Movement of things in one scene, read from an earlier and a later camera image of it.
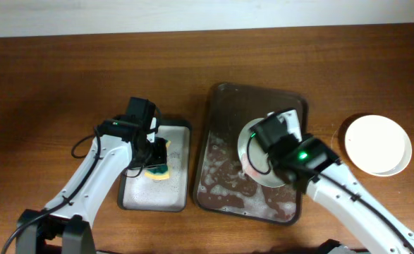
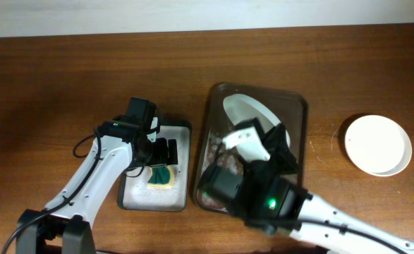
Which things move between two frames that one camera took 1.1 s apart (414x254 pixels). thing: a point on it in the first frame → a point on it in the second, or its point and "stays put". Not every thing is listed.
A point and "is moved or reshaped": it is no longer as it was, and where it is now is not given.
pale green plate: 255,160 is moved or reshaped
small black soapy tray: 144,194 stays put
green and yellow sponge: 159,172 is moved or reshaped
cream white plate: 378,144 stays put
